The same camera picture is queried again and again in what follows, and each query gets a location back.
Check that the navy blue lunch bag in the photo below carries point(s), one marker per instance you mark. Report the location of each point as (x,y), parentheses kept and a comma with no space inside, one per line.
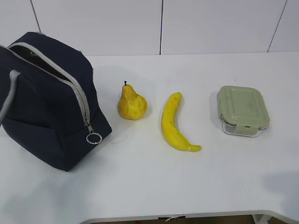
(48,101)

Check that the yellow banana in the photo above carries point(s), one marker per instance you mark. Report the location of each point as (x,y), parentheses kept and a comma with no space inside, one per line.
(169,129)

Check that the glass container green lid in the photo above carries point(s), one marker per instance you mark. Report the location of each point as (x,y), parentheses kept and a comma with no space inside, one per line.
(242,111)

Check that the yellow pear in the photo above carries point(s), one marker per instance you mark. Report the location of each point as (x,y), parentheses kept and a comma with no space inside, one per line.
(131,105)

